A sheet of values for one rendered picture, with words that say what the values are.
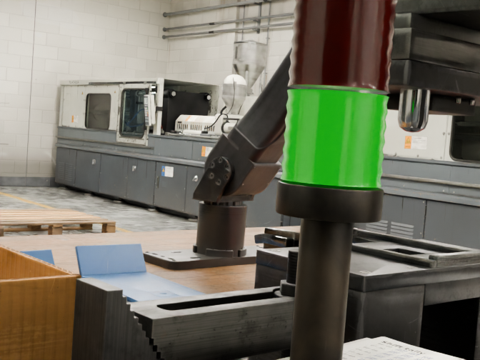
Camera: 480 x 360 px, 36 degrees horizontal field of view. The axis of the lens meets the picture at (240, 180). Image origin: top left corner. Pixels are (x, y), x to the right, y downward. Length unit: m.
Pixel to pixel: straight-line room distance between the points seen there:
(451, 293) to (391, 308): 0.07
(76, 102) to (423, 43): 11.17
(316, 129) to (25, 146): 11.79
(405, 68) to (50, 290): 0.26
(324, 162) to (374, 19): 0.05
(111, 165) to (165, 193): 1.44
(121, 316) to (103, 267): 0.37
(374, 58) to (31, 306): 0.28
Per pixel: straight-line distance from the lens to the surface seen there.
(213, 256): 0.95
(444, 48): 0.52
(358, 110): 0.27
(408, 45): 0.49
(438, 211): 6.16
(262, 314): 0.42
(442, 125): 6.20
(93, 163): 10.89
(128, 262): 0.74
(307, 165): 0.27
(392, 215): 6.46
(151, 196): 9.52
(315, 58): 0.27
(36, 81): 12.08
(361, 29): 0.27
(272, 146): 0.91
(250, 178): 0.92
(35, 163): 12.12
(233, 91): 8.68
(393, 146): 6.50
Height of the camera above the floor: 1.07
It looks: 4 degrees down
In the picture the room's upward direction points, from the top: 4 degrees clockwise
